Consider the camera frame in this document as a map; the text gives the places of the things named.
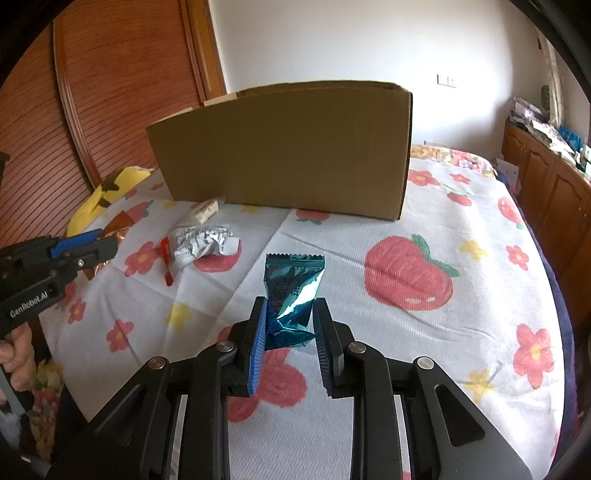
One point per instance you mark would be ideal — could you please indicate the strawberry print bed sheet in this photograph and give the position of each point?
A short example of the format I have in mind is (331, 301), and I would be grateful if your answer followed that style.
(461, 346)

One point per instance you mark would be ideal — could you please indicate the brown foil packet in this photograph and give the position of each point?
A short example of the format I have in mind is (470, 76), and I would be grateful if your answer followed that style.
(121, 221)

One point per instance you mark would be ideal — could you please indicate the wooden cabinet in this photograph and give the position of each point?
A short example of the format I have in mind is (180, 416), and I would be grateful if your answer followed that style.
(549, 184)

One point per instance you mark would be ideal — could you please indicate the grey wall device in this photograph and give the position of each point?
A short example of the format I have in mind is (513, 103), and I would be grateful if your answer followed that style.
(545, 98)

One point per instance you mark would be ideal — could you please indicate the small red packet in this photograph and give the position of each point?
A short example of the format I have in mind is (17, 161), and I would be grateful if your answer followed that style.
(167, 267)

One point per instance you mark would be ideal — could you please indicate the floral quilt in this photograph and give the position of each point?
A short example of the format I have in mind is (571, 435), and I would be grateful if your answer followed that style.
(461, 159)

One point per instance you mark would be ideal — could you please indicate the brown cardboard box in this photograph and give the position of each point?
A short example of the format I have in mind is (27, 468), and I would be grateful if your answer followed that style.
(277, 152)

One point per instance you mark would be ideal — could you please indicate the pale curtain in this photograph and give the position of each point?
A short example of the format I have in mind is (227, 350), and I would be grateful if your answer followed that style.
(554, 83)

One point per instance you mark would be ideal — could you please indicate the wooden wardrobe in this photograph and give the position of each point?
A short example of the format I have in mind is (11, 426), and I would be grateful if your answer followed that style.
(115, 83)

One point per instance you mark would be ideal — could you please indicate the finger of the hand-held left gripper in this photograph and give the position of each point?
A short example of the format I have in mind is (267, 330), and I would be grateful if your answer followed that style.
(76, 242)
(99, 251)

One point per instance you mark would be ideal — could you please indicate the person's left hand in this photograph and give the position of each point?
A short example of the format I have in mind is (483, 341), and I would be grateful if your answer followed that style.
(18, 364)

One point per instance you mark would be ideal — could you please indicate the pile of papers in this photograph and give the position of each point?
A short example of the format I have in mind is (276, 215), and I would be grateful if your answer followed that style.
(540, 124)

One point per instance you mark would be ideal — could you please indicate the small white box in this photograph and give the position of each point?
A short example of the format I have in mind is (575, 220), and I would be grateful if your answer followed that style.
(508, 171)

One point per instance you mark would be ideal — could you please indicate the white wall switch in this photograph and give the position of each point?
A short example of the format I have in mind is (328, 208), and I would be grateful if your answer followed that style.
(446, 80)

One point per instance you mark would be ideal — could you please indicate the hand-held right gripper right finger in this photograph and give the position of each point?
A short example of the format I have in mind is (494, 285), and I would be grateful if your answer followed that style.
(325, 355)

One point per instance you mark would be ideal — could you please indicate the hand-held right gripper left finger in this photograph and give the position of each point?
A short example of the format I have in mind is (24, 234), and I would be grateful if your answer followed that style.
(256, 350)

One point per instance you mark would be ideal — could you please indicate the white crumpled packet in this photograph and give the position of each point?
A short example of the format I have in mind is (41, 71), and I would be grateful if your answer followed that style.
(198, 244)

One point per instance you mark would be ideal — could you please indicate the yellow plush toy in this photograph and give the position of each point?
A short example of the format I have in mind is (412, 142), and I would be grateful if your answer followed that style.
(115, 184)

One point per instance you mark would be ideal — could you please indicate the cream snack bar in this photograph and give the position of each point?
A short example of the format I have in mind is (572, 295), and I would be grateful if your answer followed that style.
(203, 212)

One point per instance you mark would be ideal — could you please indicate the blue pack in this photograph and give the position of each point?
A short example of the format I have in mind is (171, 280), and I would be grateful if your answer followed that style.
(570, 137)

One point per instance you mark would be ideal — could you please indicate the teal foil snack packet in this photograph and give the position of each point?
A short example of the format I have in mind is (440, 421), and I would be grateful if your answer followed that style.
(291, 286)

